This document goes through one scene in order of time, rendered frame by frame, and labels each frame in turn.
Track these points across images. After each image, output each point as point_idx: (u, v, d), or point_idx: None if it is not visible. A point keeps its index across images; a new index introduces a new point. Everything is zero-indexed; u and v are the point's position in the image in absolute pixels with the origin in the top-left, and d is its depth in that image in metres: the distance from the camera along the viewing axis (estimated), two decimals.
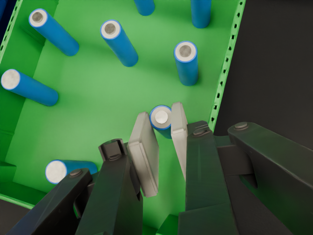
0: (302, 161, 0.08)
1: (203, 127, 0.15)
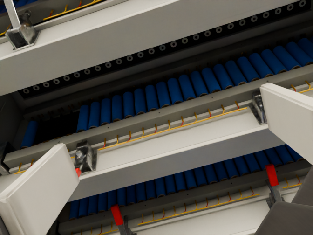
0: None
1: None
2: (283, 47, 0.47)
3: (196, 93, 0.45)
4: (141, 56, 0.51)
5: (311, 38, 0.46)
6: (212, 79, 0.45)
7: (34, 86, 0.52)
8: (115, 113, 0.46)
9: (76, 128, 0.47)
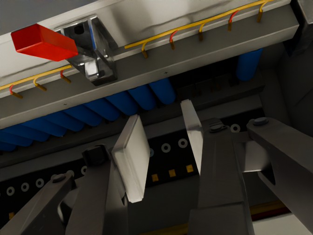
0: None
1: (217, 124, 0.15)
2: None
3: None
4: (68, 171, 0.35)
5: None
6: None
7: (237, 132, 0.32)
8: (73, 114, 0.25)
9: (143, 86, 0.24)
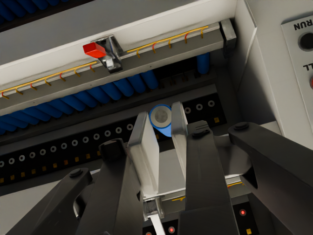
0: (302, 161, 0.08)
1: (203, 127, 0.15)
2: None
3: (6, 115, 0.42)
4: (84, 137, 0.49)
5: None
6: None
7: (200, 109, 0.47)
8: (93, 93, 0.40)
9: (137, 75, 0.39)
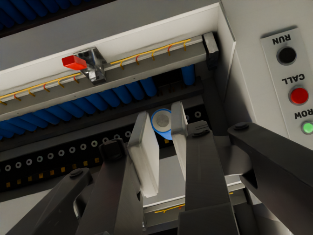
0: (302, 161, 0.08)
1: (203, 127, 0.15)
2: None
3: None
4: (71, 148, 0.49)
5: None
6: None
7: (187, 120, 0.47)
8: (78, 103, 0.41)
9: (122, 86, 0.39)
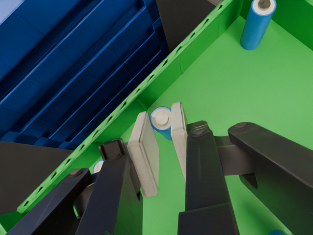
0: (302, 161, 0.08)
1: (203, 127, 0.15)
2: None
3: None
4: None
5: None
6: None
7: None
8: None
9: None
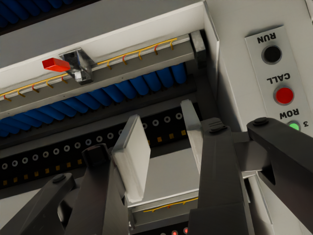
0: None
1: (217, 124, 0.15)
2: None
3: None
4: (65, 146, 0.50)
5: None
6: None
7: (180, 118, 0.47)
8: (69, 103, 0.41)
9: (112, 86, 0.39)
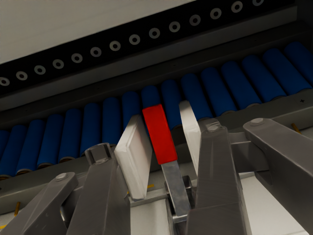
0: None
1: (214, 125, 0.15)
2: (237, 64, 0.27)
3: (80, 148, 0.25)
4: (7, 84, 0.30)
5: (285, 48, 0.27)
6: (110, 121, 0.26)
7: None
8: None
9: None
